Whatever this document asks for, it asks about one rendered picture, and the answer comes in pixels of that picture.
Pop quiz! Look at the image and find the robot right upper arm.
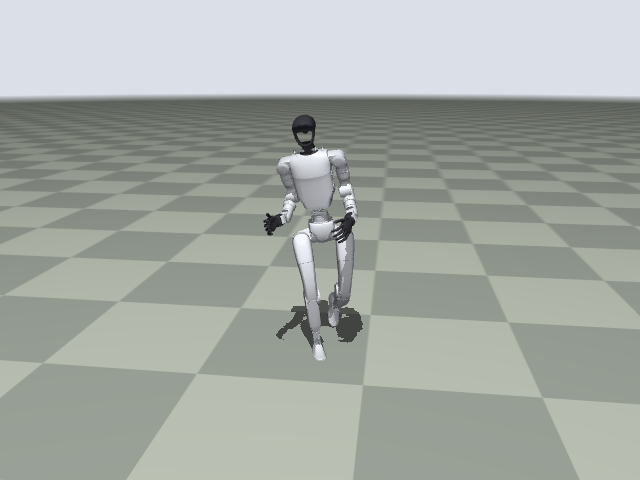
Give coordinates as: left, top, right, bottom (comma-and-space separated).
277, 156, 300, 203

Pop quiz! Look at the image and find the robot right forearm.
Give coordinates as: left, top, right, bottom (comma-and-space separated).
280, 192, 296, 224

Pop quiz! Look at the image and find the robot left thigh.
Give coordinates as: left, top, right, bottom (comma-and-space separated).
334, 225, 354, 299

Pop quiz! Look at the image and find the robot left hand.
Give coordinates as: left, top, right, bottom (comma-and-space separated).
331, 212, 355, 243

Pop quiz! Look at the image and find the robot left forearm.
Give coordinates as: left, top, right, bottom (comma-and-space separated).
343, 184, 358, 222

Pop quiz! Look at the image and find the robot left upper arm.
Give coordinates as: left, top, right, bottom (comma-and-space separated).
328, 149, 352, 198

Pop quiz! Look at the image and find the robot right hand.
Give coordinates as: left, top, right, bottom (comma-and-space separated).
263, 213, 284, 235

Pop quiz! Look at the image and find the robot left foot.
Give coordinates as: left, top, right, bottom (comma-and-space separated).
328, 292, 340, 326

